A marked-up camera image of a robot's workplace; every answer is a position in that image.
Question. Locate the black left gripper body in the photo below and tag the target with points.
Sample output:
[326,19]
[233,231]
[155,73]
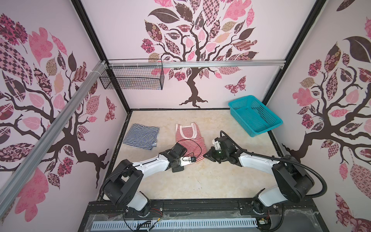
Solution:
[177,167]

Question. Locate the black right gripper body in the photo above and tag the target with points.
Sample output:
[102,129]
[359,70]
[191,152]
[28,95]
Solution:
[217,155]

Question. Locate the red white striped tank top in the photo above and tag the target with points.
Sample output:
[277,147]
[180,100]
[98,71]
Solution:
[191,138]

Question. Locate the blue white striped tank top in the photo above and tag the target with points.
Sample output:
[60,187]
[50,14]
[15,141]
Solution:
[141,136]

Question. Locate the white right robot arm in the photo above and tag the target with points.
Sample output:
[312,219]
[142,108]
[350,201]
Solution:
[292,181]

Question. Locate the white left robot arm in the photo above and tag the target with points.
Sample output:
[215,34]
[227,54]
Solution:
[121,187]

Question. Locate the teal plastic basket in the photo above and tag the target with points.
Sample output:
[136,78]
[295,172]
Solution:
[253,116]

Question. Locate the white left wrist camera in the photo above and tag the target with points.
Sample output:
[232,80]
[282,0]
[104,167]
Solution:
[187,160]

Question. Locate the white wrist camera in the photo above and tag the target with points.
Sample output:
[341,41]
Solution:
[216,144]
[187,160]

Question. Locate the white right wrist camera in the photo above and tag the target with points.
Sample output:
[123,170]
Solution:
[216,144]

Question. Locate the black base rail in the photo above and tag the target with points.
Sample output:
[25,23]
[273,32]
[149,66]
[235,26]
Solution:
[244,206]

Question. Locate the white slotted cable duct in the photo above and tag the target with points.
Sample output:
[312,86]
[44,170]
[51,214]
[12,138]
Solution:
[172,224]

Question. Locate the black wire mesh basket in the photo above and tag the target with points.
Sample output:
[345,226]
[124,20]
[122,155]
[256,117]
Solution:
[133,74]

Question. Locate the aluminium rail back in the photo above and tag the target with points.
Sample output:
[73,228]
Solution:
[194,64]

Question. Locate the aluminium rail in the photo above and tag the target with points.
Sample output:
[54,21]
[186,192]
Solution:
[194,64]
[22,174]

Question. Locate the aluminium rail left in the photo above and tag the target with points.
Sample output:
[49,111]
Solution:
[22,174]

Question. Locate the black corner frame post right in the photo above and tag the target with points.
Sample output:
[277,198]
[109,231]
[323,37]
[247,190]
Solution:
[308,24]

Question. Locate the black corner frame post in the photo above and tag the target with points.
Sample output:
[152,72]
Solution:
[82,14]
[308,24]

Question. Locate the black corner frame post left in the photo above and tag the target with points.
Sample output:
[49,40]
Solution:
[82,14]

